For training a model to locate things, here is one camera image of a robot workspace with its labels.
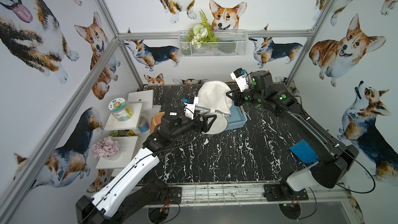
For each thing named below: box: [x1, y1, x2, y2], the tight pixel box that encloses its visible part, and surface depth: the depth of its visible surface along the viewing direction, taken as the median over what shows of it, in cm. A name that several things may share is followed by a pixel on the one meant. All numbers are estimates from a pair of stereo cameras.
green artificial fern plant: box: [185, 8, 218, 49], surface depth 82 cm
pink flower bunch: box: [91, 136, 120, 159], surface depth 65 cm
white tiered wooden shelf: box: [95, 89, 162, 178], surface depth 79 cm
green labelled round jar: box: [107, 97, 134, 122], surface depth 73 cm
